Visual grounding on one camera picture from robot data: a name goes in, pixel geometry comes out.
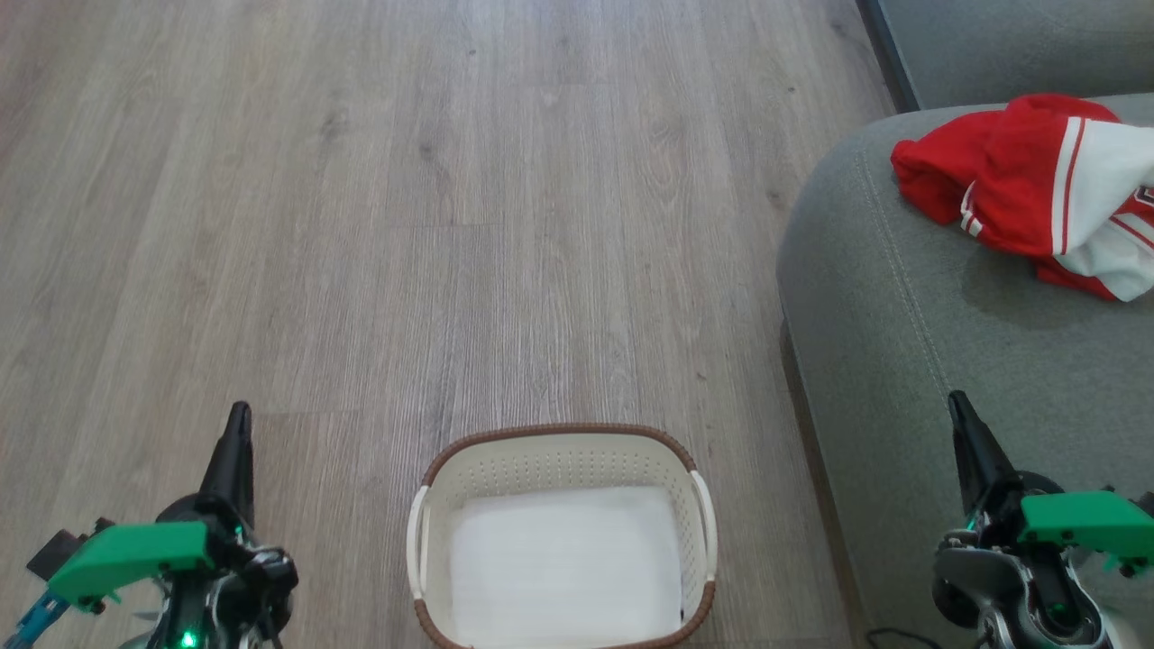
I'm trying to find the cream perforated laundry basket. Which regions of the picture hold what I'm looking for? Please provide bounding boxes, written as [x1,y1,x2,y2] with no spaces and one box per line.
[406,424,719,649]

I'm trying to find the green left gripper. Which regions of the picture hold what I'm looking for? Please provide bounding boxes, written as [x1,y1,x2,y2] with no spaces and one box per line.
[47,401,298,625]

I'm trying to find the red white striped jersey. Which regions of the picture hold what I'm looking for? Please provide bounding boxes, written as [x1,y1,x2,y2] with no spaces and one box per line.
[960,93,1154,303]

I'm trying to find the grey sofa block dark base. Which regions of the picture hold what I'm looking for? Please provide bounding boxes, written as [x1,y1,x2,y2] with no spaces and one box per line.
[856,0,1154,114]

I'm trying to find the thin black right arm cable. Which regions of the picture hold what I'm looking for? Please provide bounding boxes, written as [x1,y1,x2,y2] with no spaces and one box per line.
[864,626,943,649]

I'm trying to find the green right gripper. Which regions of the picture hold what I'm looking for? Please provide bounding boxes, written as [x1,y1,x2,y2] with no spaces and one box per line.
[947,389,1154,575]

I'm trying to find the rounded grey fabric seat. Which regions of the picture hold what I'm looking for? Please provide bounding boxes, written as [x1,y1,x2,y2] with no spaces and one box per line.
[775,93,1154,649]

